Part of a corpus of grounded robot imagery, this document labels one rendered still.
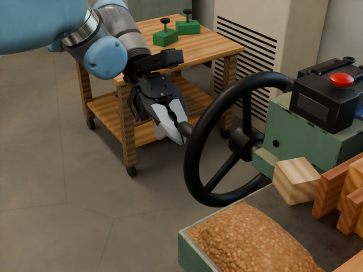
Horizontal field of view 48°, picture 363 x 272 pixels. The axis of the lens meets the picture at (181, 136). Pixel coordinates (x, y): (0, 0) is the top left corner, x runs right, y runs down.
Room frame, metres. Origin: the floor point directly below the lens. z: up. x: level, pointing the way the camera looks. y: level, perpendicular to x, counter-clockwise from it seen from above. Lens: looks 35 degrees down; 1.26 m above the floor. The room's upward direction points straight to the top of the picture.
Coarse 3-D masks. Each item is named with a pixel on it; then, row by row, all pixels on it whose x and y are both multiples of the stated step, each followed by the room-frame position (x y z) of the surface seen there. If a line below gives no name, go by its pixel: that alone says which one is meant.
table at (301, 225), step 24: (264, 168) 0.50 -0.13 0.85; (264, 192) 0.40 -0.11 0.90; (288, 216) 0.35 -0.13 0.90; (312, 216) 0.35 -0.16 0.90; (336, 216) 0.35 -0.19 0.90; (192, 240) 0.32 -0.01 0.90; (312, 240) 0.32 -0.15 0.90; (336, 240) 0.32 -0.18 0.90; (360, 240) 0.32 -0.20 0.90; (192, 264) 0.30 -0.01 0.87; (336, 264) 0.28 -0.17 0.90
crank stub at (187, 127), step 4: (180, 124) 0.62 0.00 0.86; (184, 124) 0.61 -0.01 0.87; (188, 124) 0.61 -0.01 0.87; (180, 128) 0.61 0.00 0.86; (184, 128) 0.60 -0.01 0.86; (188, 128) 0.60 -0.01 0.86; (192, 128) 0.60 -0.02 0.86; (180, 132) 0.61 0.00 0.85; (184, 132) 0.60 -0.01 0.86; (188, 132) 0.59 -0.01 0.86; (184, 136) 0.60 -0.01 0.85; (188, 136) 0.59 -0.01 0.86
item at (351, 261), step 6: (360, 252) 0.27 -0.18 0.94; (354, 258) 0.26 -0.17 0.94; (360, 258) 0.26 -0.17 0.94; (342, 264) 0.25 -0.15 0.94; (348, 264) 0.25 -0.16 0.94; (354, 264) 0.25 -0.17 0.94; (360, 264) 0.25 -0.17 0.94; (336, 270) 0.25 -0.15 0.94; (342, 270) 0.25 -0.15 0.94; (348, 270) 0.25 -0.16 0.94; (354, 270) 0.25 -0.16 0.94; (360, 270) 0.25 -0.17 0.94
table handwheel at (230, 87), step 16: (240, 80) 0.62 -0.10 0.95; (256, 80) 0.62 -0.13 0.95; (272, 80) 0.64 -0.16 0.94; (224, 96) 0.59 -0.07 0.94; (240, 96) 0.60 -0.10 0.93; (208, 112) 0.57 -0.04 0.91; (224, 112) 0.58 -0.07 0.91; (208, 128) 0.56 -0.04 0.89; (240, 128) 0.64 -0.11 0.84; (192, 144) 0.55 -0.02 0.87; (240, 144) 0.61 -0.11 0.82; (256, 144) 0.61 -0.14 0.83; (192, 160) 0.55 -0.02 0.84; (192, 176) 0.54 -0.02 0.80; (256, 176) 0.66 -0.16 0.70; (192, 192) 0.55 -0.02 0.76; (208, 192) 0.57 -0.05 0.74; (240, 192) 0.62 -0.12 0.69
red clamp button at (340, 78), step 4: (340, 72) 0.50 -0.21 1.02; (332, 76) 0.49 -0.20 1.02; (336, 76) 0.48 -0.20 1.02; (340, 76) 0.48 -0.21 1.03; (344, 76) 0.48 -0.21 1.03; (348, 76) 0.48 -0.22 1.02; (332, 80) 0.48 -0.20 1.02; (336, 80) 0.48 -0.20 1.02; (340, 80) 0.47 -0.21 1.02; (344, 80) 0.47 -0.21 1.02; (348, 80) 0.47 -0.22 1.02; (352, 80) 0.48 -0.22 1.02; (336, 84) 0.47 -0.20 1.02; (340, 84) 0.47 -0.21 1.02; (344, 84) 0.47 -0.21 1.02; (348, 84) 0.47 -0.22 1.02
